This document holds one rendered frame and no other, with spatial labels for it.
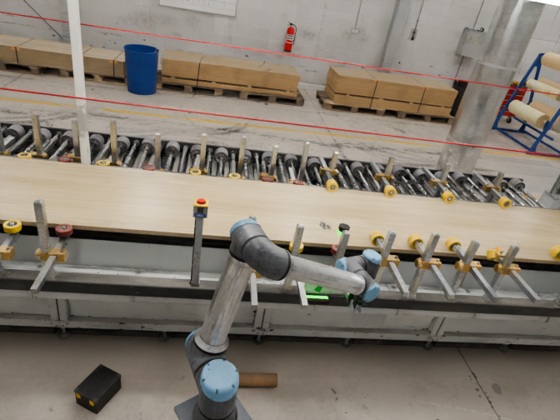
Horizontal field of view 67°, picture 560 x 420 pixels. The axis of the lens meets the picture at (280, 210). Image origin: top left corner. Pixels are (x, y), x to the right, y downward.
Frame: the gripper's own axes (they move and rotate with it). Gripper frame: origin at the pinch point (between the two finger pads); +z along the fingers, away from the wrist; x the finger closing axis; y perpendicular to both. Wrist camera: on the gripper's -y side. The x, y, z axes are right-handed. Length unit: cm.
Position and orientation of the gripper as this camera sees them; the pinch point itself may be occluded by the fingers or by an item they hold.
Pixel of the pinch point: (352, 309)
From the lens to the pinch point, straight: 223.4
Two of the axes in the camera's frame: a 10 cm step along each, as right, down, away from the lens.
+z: -1.6, 8.5, 5.0
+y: 0.9, 5.2, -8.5
